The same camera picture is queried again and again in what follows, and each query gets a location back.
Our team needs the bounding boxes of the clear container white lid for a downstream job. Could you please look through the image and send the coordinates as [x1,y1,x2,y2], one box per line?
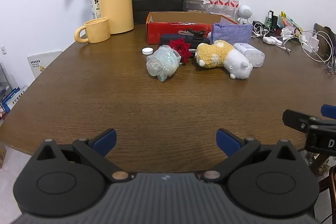
[183,0,210,14]

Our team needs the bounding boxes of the brown bag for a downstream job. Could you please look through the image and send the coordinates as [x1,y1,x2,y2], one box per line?
[314,23,336,56]

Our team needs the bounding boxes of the blue white packets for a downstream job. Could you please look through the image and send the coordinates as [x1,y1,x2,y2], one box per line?
[0,85,28,119]

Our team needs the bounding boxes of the white charger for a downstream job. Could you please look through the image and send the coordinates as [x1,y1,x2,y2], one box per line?
[302,31,319,52]

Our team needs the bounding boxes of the white carton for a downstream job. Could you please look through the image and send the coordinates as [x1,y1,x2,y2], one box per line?
[90,0,101,20]

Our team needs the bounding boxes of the clear bubble wrap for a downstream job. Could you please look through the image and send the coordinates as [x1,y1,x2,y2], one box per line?
[146,45,181,82]

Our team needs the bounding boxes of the red rose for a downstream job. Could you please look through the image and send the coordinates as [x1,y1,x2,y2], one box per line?
[168,39,193,64]

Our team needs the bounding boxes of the white robot speaker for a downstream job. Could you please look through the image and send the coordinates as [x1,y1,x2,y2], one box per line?
[238,5,253,25]

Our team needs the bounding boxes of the red cardboard box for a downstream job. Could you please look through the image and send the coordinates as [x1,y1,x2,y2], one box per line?
[146,12,240,45]

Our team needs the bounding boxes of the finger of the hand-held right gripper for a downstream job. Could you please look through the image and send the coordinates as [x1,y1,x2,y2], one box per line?
[321,105,336,117]
[283,109,313,132]

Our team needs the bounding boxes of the yellow white plush toy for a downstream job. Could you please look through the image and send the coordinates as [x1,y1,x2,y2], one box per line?
[195,40,253,80]

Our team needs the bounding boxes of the dark blue case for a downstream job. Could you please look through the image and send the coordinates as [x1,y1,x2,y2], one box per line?
[160,34,211,51]

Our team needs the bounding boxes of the white earphone cable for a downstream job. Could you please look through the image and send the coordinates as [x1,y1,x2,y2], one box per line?
[252,21,270,37]

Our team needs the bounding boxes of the colourful snack packet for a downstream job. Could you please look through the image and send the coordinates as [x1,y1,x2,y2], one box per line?
[280,11,302,31]

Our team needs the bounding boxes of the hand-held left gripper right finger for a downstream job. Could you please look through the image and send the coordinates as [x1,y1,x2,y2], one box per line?
[201,129,301,183]

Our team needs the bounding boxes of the yellow mug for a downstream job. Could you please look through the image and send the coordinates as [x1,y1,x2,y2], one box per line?
[74,17,111,43]

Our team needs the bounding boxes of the white charging cable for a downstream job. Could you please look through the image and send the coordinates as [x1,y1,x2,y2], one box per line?
[273,30,336,64]

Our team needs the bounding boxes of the white paper board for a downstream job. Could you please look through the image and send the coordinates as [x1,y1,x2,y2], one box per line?
[27,50,63,79]

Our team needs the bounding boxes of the clear plastic bottle white label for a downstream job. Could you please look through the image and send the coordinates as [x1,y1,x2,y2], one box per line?
[233,43,265,67]

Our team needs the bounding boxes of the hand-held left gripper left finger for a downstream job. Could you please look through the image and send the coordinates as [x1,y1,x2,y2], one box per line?
[33,129,135,183]

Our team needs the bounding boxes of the purple fabric pouch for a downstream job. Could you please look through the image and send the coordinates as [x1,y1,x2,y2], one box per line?
[212,22,253,45]

